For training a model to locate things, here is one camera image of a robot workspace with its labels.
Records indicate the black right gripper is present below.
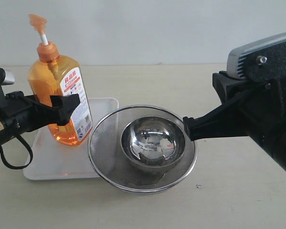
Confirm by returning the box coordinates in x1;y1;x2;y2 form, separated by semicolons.
183;71;286;171

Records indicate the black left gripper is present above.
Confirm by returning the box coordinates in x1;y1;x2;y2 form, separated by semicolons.
0;91;80;146

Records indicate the orange dish soap pump bottle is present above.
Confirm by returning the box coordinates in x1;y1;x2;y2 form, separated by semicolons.
28;14;92;146

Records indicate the small stainless steel bowl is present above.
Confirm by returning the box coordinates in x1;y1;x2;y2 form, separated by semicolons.
121;116;186;174

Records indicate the white rectangular plastic tray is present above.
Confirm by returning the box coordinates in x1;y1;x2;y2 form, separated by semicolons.
22;97;120;181

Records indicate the steel mesh strainer basket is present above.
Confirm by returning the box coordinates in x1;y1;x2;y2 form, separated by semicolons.
88;105;197;193

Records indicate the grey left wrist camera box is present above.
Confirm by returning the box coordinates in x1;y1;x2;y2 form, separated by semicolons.
1;70;15;85

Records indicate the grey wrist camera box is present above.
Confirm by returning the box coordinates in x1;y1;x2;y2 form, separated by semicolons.
226;32;286;83
1;70;15;85

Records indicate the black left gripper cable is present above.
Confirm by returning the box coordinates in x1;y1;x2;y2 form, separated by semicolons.
0;133;34;172

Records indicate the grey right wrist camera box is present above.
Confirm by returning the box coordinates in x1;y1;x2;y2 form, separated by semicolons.
226;32;286;83

